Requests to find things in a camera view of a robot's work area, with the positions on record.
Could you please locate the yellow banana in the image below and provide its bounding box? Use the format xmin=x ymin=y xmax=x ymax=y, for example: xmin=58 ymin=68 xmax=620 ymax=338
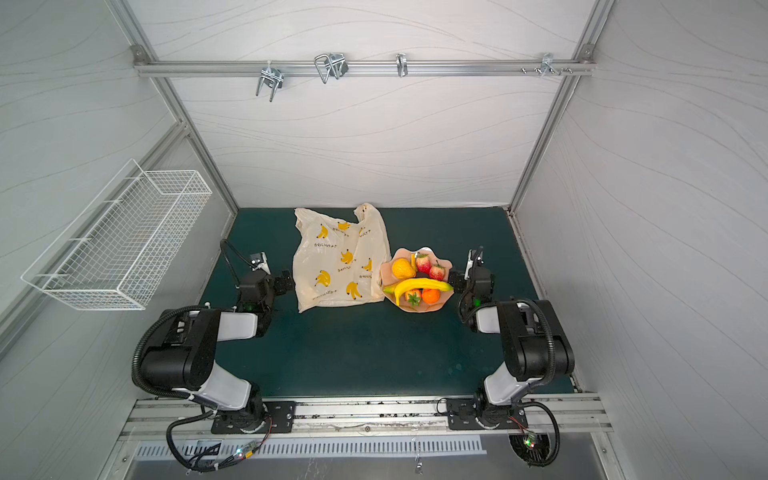
xmin=382 ymin=278 xmax=454 ymax=306

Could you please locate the cream banana print plastic bag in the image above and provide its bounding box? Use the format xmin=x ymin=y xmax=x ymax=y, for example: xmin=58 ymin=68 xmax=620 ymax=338
xmin=292 ymin=203 xmax=391 ymax=313

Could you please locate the red strawberry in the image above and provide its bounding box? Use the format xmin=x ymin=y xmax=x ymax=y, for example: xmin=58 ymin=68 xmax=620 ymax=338
xmin=404 ymin=289 xmax=422 ymax=308

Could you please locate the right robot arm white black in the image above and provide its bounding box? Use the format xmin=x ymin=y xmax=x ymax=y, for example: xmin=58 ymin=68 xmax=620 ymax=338
xmin=449 ymin=266 xmax=575 ymax=424

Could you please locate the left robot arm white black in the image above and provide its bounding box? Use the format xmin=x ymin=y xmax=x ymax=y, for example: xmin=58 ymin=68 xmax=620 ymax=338
xmin=131 ymin=269 xmax=295 ymax=422

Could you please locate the red apple right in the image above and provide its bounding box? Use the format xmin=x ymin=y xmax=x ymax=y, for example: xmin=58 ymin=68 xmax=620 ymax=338
xmin=428 ymin=263 xmax=448 ymax=281

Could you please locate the red apple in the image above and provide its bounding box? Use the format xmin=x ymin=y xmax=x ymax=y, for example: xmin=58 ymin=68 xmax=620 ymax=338
xmin=428 ymin=263 xmax=448 ymax=281
xmin=415 ymin=253 xmax=432 ymax=274

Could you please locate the orange tangerine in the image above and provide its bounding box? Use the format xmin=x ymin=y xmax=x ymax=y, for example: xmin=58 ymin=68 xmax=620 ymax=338
xmin=421 ymin=289 xmax=442 ymax=305

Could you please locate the red apple left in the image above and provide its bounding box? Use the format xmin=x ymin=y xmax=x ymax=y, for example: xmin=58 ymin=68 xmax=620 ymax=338
xmin=415 ymin=253 xmax=432 ymax=274

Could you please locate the pink wavy fruit plate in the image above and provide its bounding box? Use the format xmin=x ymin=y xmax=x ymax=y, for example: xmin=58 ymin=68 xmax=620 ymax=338
xmin=378 ymin=247 xmax=456 ymax=313

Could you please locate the green table mat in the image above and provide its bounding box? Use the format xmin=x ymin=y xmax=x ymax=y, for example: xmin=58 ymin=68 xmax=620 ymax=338
xmin=216 ymin=207 xmax=536 ymax=397

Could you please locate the metal hook clamp left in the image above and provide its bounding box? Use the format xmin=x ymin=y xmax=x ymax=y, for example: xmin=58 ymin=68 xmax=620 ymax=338
xmin=255 ymin=65 xmax=284 ymax=102

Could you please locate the metal hook clamp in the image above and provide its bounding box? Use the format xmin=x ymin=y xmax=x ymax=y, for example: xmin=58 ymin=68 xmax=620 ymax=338
xmin=255 ymin=65 xmax=284 ymax=102
xmin=314 ymin=53 xmax=349 ymax=84

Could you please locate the metal hook clamp middle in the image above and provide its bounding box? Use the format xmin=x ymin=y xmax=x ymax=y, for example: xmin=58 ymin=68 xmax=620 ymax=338
xmin=314 ymin=53 xmax=349 ymax=84

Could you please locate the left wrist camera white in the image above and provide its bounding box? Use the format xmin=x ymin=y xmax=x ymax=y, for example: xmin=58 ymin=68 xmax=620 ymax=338
xmin=250 ymin=252 xmax=270 ymax=273

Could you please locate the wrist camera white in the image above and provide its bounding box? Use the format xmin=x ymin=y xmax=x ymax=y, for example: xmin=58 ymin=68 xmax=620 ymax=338
xmin=464 ymin=246 xmax=484 ymax=281
xmin=250 ymin=252 xmax=270 ymax=273

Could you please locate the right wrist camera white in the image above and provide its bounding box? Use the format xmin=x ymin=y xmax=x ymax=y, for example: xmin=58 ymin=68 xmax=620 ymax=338
xmin=464 ymin=246 xmax=484 ymax=281

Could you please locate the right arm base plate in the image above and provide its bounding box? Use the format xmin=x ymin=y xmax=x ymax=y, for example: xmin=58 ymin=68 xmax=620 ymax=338
xmin=436 ymin=397 xmax=528 ymax=431

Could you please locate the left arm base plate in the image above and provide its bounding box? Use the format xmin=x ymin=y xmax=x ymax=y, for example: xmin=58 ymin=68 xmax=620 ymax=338
xmin=211 ymin=401 xmax=297 ymax=435

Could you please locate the white wire basket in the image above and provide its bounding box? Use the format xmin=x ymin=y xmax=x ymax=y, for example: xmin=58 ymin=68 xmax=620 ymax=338
xmin=20 ymin=159 xmax=212 ymax=311

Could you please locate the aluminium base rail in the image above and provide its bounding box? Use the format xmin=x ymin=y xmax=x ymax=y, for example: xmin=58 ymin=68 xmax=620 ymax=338
xmin=118 ymin=393 xmax=613 ymax=441

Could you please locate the right base cable coil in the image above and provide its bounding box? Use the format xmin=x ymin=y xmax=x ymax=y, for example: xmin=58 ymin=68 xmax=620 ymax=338
xmin=508 ymin=400 xmax=562 ymax=468

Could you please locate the left base cable bundle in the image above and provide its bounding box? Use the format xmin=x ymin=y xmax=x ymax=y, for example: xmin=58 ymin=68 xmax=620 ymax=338
xmin=165 ymin=410 xmax=274 ymax=473

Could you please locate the metal ring clamp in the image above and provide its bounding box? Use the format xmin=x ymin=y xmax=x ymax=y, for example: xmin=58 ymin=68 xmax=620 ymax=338
xmin=395 ymin=53 xmax=408 ymax=78

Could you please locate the metal bracket clamp right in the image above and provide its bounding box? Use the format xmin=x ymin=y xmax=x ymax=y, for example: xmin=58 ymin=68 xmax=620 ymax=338
xmin=520 ymin=53 xmax=573 ymax=77

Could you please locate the aluminium crossbar rail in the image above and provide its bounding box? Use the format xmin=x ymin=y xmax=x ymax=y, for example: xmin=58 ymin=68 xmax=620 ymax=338
xmin=134 ymin=57 xmax=597 ymax=78

